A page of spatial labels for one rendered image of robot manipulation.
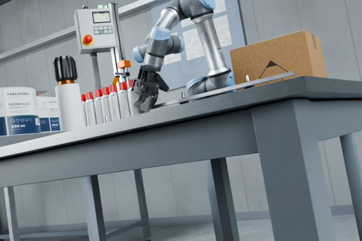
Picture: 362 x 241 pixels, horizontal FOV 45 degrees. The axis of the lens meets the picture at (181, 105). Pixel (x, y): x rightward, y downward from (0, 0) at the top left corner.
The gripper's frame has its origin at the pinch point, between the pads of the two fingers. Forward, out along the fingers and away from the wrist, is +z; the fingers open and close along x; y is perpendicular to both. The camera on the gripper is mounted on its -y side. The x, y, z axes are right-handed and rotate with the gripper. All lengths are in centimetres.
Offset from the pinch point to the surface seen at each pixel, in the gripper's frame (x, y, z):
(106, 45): -38.0, -7.7, -19.6
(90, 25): -46, -3, -26
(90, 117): -26.3, 3.1, 11.3
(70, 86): -11.7, 30.3, -7.1
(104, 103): -19.9, 3.0, 2.5
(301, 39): 47, -18, -45
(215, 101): 81, 85, -34
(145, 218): -97, -157, 140
